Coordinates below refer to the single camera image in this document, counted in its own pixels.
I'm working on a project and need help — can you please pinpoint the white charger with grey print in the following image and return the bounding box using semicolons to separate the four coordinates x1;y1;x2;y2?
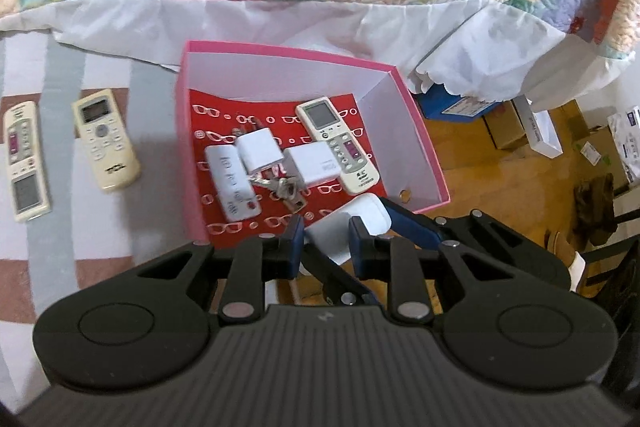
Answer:
283;142;344;194

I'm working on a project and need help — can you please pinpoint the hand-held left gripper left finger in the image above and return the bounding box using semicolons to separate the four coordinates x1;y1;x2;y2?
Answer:
136;213;306;324

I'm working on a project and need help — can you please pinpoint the white bed skirt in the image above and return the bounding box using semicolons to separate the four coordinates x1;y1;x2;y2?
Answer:
0;0;640;114

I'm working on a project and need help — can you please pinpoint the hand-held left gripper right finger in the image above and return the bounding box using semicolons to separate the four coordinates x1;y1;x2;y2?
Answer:
348;216;521;324

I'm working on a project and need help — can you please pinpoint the white device with red button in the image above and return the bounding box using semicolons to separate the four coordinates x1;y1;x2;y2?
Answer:
203;145;262;224

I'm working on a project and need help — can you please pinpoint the red cloth with glasses print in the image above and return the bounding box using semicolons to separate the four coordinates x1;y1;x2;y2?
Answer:
189;88;392;242

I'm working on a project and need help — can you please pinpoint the white remote with grey screen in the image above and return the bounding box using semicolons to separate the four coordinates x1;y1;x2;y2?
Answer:
294;98;382;196

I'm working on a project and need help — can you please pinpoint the white remote with purple button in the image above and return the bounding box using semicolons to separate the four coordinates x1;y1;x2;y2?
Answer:
2;100;53;223

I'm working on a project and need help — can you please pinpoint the white rounded case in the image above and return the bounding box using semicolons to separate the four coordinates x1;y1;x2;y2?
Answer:
304;192;394;267

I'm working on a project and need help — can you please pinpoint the open brown cardboard box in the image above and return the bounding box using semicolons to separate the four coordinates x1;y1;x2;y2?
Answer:
571;101;627;168

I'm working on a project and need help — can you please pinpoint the cream remote control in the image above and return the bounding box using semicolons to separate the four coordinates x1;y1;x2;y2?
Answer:
71;88;143;192

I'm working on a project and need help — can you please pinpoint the white box with blue print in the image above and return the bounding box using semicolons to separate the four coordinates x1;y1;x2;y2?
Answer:
606;106;640;188

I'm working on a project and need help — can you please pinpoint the bunch of metal keys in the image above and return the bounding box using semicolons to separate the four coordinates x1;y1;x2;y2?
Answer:
249;176;307;214

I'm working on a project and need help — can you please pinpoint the long white box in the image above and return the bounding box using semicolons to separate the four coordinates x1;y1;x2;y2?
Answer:
514;96;565;159

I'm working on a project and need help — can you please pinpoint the striped rug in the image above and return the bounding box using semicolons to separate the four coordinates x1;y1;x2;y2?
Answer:
0;33;218;408

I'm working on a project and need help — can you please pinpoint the small brown cardboard box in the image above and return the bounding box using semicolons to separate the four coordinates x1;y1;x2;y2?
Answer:
481;99;530;151

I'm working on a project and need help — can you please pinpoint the pink cardboard box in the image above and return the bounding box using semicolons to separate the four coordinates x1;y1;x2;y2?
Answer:
175;39;452;244

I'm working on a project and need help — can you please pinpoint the plain white charger plug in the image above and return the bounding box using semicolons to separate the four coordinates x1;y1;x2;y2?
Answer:
235;130;284;176

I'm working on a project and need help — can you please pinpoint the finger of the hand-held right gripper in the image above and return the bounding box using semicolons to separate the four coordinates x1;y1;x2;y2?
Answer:
299;243;382;306
381;196;506;258

